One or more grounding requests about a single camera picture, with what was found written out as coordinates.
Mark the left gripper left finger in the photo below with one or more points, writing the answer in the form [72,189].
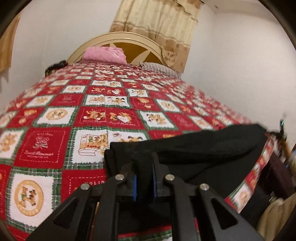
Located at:
[91,212]

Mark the pink folded blanket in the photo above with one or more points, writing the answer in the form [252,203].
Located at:
[105,54]

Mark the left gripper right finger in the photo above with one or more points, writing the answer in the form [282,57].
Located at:
[198,212]

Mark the red teddy-bear bedspread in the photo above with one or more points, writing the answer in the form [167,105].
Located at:
[53,136]

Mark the beige curtain behind headboard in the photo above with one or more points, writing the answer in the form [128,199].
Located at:
[168,23]

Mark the striped pillow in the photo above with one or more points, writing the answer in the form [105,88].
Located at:
[158,68]

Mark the cream wooden headboard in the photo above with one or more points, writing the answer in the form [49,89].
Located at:
[136,47]

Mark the black pants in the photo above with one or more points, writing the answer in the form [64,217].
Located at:
[222,158]

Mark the black item beside bed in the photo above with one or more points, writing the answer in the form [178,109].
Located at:
[54,67]

